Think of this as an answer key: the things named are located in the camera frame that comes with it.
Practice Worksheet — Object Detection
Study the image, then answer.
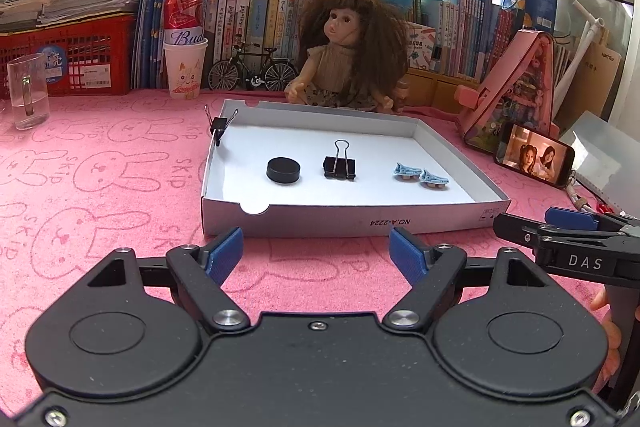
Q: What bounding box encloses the red plastic crate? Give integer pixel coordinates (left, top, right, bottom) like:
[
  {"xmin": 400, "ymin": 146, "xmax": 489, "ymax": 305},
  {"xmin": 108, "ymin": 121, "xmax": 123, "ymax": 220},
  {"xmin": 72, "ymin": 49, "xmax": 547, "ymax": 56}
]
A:
[{"xmin": 1, "ymin": 14, "xmax": 136, "ymax": 98}]

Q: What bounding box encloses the pink triangular dollhouse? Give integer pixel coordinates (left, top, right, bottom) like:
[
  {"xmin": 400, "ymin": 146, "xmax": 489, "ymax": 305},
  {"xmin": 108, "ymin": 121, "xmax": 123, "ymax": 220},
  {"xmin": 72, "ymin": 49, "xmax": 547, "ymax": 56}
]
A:
[{"xmin": 454, "ymin": 29, "xmax": 559, "ymax": 154}]

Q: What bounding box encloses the clear glass mug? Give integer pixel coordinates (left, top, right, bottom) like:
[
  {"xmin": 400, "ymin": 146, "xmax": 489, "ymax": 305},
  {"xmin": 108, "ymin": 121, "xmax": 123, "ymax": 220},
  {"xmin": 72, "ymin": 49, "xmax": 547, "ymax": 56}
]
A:
[{"xmin": 6, "ymin": 53, "xmax": 50, "ymax": 130}]

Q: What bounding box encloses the brown-haired doll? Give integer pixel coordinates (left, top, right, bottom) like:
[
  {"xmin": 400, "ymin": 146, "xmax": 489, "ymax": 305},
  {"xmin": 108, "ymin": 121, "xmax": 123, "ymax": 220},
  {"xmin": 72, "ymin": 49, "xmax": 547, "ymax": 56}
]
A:
[{"xmin": 284, "ymin": 0, "xmax": 408, "ymax": 113}]

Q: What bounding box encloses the white cardboard tray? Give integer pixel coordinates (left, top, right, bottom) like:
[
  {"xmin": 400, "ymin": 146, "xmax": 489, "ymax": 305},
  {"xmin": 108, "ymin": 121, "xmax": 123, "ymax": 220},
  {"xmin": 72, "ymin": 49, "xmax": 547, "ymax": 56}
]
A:
[{"xmin": 201, "ymin": 100, "xmax": 510, "ymax": 237}]

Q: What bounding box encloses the smartphone playing video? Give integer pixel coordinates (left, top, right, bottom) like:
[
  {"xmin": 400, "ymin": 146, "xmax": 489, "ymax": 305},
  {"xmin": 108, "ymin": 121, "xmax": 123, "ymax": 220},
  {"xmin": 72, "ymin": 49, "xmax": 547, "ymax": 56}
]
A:
[{"xmin": 495, "ymin": 122, "xmax": 575, "ymax": 188}]

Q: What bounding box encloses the black miniature bicycle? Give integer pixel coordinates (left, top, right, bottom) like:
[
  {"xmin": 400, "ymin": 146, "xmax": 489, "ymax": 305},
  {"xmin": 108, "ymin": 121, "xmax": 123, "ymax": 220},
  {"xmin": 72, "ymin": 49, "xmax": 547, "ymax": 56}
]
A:
[{"xmin": 207, "ymin": 42, "xmax": 298, "ymax": 92}]

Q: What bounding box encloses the white paper cat cup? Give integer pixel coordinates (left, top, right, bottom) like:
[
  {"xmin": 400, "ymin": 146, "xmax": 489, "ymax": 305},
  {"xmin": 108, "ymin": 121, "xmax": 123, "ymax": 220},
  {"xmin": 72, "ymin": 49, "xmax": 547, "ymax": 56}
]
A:
[{"xmin": 164, "ymin": 39, "xmax": 208, "ymax": 100}]

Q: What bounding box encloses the black binder clip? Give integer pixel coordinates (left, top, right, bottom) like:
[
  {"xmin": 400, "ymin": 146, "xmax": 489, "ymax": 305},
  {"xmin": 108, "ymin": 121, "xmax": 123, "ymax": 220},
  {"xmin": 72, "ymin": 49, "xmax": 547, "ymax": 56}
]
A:
[
  {"xmin": 204, "ymin": 104, "xmax": 239, "ymax": 146},
  {"xmin": 322, "ymin": 139, "xmax": 356, "ymax": 181}
]

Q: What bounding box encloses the black round disc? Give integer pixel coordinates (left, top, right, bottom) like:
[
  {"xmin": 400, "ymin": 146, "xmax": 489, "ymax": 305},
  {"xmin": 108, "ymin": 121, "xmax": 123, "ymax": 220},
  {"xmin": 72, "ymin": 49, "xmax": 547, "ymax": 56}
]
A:
[{"xmin": 266, "ymin": 157, "xmax": 300, "ymax": 184}]

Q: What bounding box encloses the right hand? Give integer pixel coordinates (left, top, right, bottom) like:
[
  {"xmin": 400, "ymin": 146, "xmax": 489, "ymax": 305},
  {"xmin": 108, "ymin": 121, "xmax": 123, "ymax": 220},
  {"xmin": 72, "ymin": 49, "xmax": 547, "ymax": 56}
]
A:
[{"xmin": 589, "ymin": 289, "xmax": 622, "ymax": 392}]

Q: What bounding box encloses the red Budweiser can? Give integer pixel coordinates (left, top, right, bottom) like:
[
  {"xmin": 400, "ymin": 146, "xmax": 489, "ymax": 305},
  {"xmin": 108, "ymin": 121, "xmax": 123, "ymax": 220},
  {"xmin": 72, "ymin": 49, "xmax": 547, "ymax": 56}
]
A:
[{"xmin": 164, "ymin": 0, "xmax": 204, "ymax": 46}]

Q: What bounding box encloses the black binder clip on rim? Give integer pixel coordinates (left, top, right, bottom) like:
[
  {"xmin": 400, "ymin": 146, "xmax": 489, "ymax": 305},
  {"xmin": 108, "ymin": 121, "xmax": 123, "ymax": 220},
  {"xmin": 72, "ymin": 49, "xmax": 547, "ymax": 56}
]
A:
[{"xmin": 204, "ymin": 104, "xmax": 239, "ymax": 146}]

